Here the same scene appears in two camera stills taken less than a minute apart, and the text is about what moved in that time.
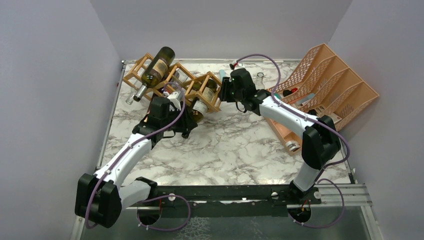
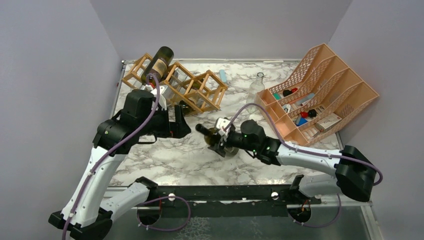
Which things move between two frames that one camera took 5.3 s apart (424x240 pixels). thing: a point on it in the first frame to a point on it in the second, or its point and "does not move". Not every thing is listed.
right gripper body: x=228 y=94 to x=232 y=139
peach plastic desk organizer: x=323 y=85 does not move
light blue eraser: x=222 y=74 does not move
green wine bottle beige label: x=200 y=108 to x=211 y=139
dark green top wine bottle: x=155 y=71 does not move
